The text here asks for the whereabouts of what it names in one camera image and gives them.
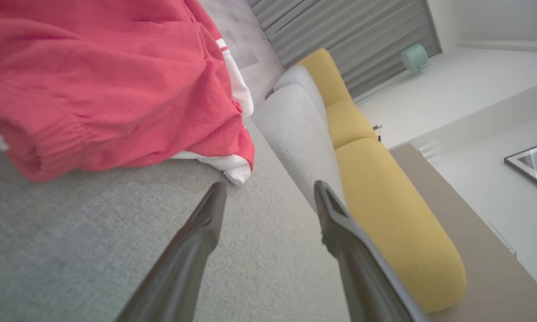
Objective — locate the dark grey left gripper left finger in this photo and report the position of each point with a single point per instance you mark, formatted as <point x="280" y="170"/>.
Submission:
<point x="183" y="268"/>

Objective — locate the pale green round lamp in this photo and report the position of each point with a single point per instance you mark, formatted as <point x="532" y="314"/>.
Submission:
<point x="414" y="57"/>

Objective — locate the yellow sofa backrest with armrest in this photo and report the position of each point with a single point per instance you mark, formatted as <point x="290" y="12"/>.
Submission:
<point x="324" y="76"/>

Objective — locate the grey pleated curtain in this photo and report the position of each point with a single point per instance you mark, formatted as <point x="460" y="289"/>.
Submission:
<point x="353" y="36"/>

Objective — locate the large yellow sofa backrest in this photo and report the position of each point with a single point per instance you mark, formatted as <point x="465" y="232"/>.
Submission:
<point x="398" y="223"/>

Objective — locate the large grey fabric sofa seat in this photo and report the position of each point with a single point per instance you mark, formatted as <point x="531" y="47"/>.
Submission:
<point x="94" y="246"/>

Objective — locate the red and white garment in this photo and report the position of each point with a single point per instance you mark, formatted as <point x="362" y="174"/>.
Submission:
<point x="116" y="89"/>

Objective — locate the small yellow sofa backrest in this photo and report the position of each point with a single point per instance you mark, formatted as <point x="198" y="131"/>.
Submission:
<point x="349" y="123"/>

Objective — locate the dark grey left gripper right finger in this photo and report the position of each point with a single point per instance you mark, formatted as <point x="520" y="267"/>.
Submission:
<point x="362" y="277"/>

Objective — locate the grey fabric sofa seat cushion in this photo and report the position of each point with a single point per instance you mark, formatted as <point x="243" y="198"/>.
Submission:
<point x="295" y="134"/>
<point x="302" y="80"/>

